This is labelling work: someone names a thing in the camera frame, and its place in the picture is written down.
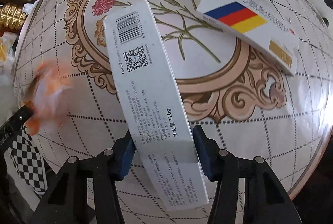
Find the gold bottle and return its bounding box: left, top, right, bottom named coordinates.
left=0, top=3, right=27, bottom=30

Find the long white toothpaste box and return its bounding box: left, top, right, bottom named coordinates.
left=103, top=0, right=209, bottom=210

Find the striped white medicine box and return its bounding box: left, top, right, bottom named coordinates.
left=196, top=0, right=300, bottom=76

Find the checkered cloth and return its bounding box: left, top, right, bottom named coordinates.
left=8, top=127, right=47, bottom=195

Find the orange plastic wrapper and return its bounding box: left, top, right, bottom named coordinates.
left=21, top=60, right=73, bottom=136

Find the floral patterned tablecloth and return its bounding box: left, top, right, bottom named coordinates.
left=14, top=0, right=332, bottom=198

